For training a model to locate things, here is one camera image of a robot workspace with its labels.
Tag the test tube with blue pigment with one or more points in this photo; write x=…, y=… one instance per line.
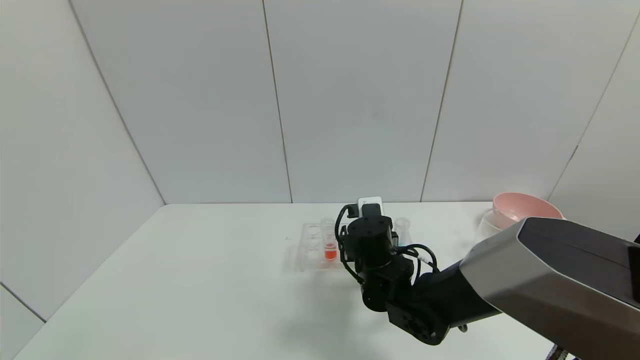
x=402, y=227

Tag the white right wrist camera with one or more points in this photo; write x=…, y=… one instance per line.
x=370, y=201

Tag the clear plastic test tube rack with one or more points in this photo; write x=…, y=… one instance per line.
x=312, y=250

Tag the test tube with red pigment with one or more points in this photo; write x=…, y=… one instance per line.
x=330, y=251

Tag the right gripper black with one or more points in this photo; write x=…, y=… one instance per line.
x=371, y=242

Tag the pink bowl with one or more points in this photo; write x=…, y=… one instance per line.
x=520, y=205

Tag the clear glass beaker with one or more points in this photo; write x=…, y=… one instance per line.
x=487, y=227

